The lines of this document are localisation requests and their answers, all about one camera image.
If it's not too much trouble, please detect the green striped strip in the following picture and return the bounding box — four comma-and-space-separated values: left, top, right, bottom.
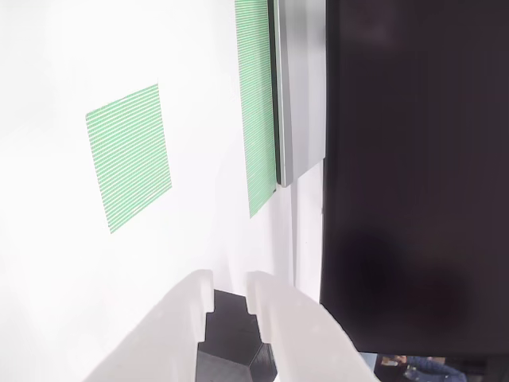
233, 0, 278, 220

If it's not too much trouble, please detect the person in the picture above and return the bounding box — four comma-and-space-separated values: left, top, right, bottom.
375, 352, 509, 382

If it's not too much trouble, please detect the silver metal bar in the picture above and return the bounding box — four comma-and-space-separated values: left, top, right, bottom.
266, 0, 327, 189

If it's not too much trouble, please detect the green striped square marker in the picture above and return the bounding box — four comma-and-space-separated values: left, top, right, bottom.
84, 82, 173, 236

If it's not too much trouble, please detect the black cube block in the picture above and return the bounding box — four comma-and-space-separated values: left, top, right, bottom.
196, 289, 279, 382

